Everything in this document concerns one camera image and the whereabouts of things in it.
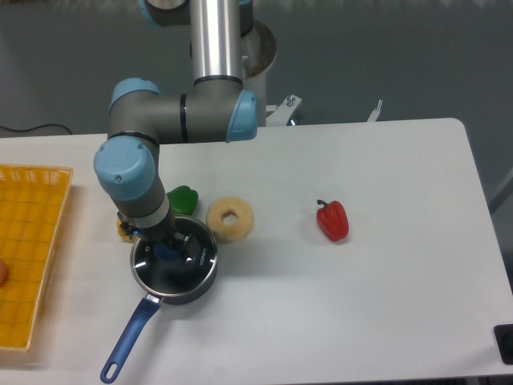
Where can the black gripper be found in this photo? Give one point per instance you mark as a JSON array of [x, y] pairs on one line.
[[181, 245]]

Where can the dark blue saucepan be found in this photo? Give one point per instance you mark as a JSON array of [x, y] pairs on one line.
[[146, 308]]

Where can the glass pot lid blue knob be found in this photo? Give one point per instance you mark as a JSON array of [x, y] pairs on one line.
[[177, 280]]

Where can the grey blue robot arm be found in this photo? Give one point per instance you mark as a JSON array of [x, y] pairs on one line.
[[218, 109]]

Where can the beige donut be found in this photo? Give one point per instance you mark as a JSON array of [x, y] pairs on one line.
[[230, 219]]

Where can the green bell pepper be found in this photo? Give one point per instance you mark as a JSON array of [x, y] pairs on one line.
[[183, 200]]

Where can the yellow bell pepper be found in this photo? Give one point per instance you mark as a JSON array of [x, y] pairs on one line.
[[125, 234]]

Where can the red bell pepper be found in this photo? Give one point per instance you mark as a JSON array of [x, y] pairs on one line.
[[332, 220]]

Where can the yellow plastic basket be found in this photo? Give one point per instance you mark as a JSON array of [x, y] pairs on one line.
[[33, 198]]

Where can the orange object in basket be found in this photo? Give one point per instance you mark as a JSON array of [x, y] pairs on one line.
[[2, 272]]

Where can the black device at table edge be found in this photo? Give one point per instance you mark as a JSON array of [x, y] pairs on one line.
[[504, 338]]

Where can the white table frame bracket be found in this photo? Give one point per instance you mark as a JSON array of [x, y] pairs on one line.
[[374, 115]]

